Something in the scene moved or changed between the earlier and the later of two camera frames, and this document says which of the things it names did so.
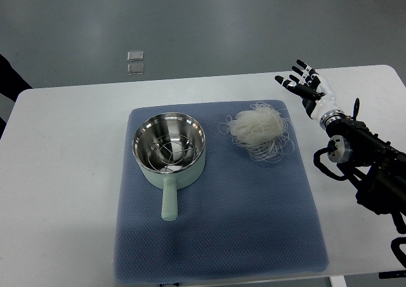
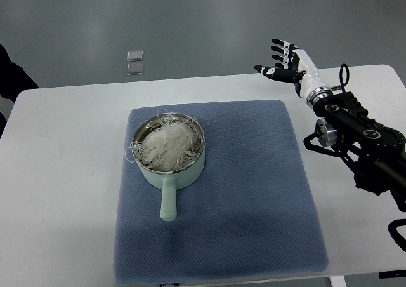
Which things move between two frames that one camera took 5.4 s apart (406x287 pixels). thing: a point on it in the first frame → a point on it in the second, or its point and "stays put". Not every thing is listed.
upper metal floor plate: (135, 56) stays put
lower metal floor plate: (135, 68) stays put
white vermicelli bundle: (262, 130) → (170, 144)
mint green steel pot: (169, 150) stays put
